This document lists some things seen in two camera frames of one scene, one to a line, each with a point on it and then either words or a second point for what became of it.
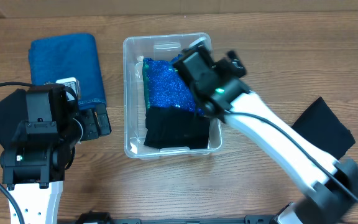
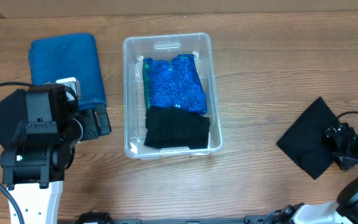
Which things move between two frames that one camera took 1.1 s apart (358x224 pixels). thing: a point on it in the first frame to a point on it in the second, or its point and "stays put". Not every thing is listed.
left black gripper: x=92 y=130 stays put
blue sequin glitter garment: x=164 y=86 stays put
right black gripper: x=234 y=63 to x=336 y=133
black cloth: x=174 y=127 stays put
